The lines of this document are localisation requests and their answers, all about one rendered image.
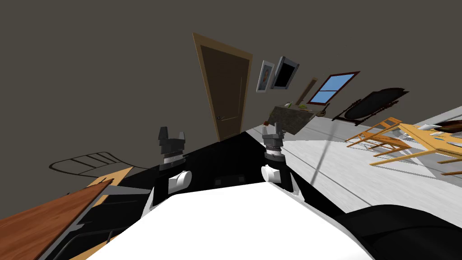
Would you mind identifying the dark wire chair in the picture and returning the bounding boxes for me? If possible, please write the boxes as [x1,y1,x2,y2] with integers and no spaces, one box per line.
[48,151,149,178]

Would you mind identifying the red framed window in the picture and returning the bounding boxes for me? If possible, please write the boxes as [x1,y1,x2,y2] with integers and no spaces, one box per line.
[306,70,361,107]

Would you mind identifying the light wooden chair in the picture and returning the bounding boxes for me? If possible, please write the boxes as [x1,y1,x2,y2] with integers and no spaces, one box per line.
[345,117,413,160]

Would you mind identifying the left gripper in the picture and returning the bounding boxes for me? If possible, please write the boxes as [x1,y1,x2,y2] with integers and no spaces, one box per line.
[158,126,186,157]

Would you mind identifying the grey framed portrait picture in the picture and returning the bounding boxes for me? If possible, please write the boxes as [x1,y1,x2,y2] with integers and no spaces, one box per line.
[256,60,275,93]

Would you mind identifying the dark oval mirror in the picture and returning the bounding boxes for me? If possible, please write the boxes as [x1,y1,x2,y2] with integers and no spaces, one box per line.
[331,87,410,127]

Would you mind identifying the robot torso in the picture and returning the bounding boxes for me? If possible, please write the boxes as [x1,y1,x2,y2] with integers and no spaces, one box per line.
[83,181,377,260]

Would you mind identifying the narrow brown door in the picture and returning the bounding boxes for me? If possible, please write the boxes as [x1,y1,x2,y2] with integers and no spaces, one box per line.
[295,77,319,106]

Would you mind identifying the dark stone counter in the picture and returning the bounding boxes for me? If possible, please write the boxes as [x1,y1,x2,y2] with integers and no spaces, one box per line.
[267,102,327,136]

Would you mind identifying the light wooden dining table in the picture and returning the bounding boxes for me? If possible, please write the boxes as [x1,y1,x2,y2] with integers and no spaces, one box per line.
[369,120,462,177]

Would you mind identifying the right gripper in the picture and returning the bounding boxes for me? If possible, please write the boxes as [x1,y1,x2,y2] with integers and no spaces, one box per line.
[262,122,286,151]

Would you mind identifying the brown door leaf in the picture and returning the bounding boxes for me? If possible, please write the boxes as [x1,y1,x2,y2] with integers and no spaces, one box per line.
[199,45,250,141]

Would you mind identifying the black wall screen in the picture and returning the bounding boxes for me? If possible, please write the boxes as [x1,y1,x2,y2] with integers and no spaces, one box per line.
[271,56,300,91]

